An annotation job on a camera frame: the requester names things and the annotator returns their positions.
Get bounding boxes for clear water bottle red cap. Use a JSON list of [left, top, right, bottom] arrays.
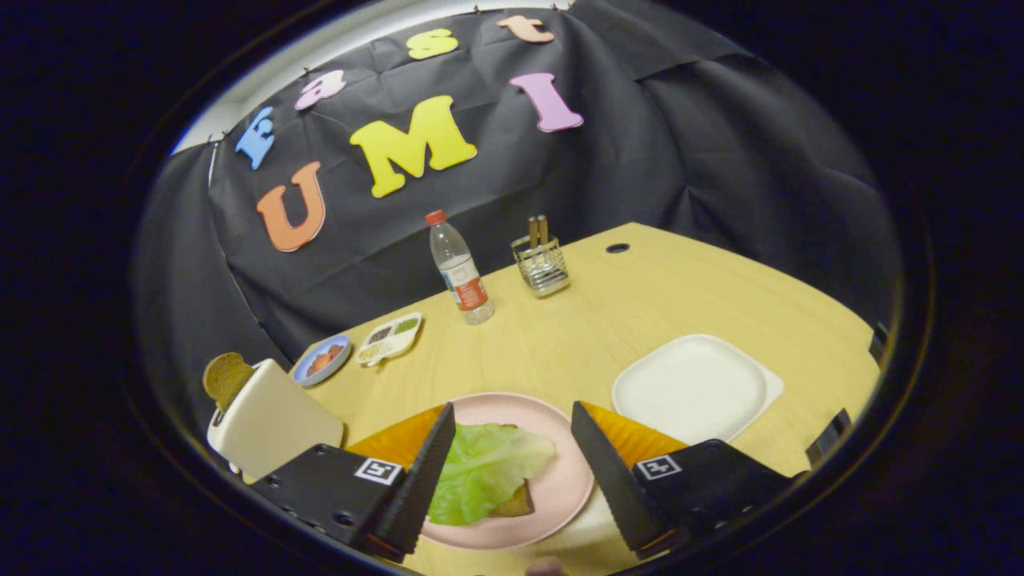
[[425, 210, 496, 326]]

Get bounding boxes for metal wire utensil holder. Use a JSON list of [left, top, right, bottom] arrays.
[[511, 234, 571, 298]]

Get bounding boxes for bread slice with pink ham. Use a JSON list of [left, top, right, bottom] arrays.
[[488, 484, 535, 518]]

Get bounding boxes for pink plate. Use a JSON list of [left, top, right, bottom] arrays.
[[422, 392, 596, 550]]

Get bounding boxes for white toaster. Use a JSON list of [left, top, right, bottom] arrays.
[[206, 358, 345, 481]]

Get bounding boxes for red food slices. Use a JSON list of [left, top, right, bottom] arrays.
[[306, 344, 345, 377]]

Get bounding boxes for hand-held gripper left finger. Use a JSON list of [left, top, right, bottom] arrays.
[[252, 402, 457, 562]]

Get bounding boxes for blue plate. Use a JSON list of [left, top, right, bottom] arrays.
[[292, 334, 353, 388]]

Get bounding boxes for white divided condiment dish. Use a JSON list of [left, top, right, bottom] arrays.
[[355, 312, 423, 368]]

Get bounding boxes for white square plate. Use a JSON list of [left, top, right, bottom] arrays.
[[612, 334, 785, 446]]

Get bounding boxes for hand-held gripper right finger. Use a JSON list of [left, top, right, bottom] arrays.
[[570, 401, 801, 561]]

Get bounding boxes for brown toast slice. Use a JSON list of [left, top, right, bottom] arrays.
[[202, 352, 255, 413]]

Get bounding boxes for green lettuce leaf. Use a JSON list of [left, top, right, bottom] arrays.
[[428, 423, 556, 526]]

